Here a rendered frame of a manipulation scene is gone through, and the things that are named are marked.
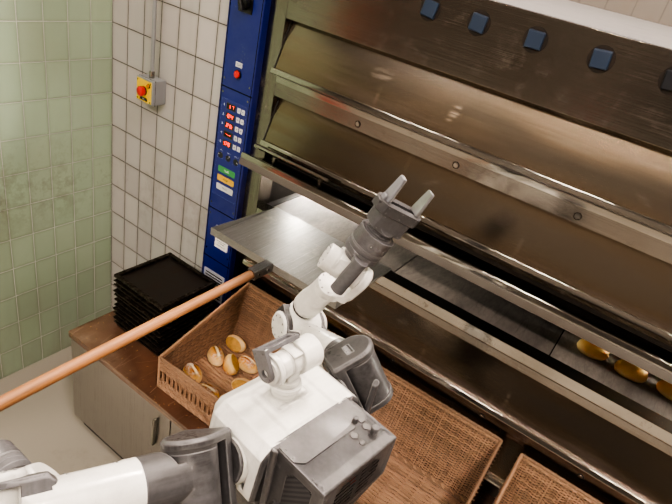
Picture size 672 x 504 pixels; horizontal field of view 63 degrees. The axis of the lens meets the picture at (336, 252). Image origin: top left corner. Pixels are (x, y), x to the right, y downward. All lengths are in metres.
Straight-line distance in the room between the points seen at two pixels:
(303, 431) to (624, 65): 1.13
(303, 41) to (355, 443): 1.35
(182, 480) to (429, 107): 1.22
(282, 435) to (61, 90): 1.92
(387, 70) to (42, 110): 1.45
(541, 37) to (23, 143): 1.97
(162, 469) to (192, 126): 1.65
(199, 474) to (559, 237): 1.16
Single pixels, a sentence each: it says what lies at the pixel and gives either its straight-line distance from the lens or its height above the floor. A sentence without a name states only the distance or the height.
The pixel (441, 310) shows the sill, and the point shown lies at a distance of 1.89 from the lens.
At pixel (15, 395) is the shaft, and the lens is 1.39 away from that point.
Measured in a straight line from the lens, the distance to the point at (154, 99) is 2.43.
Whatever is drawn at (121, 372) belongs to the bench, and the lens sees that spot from 2.30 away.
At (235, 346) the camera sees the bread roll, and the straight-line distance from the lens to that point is 2.35.
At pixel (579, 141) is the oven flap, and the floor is 1.84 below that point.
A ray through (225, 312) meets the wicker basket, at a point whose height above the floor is 0.76.
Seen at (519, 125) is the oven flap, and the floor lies 1.82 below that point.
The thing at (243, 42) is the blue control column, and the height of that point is 1.77.
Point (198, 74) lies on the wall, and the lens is 2.30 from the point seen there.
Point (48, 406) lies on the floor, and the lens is 3.01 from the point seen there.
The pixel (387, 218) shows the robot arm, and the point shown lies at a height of 1.68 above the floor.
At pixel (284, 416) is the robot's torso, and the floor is 1.40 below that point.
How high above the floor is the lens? 2.18
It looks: 30 degrees down
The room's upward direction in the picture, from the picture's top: 14 degrees clockwise
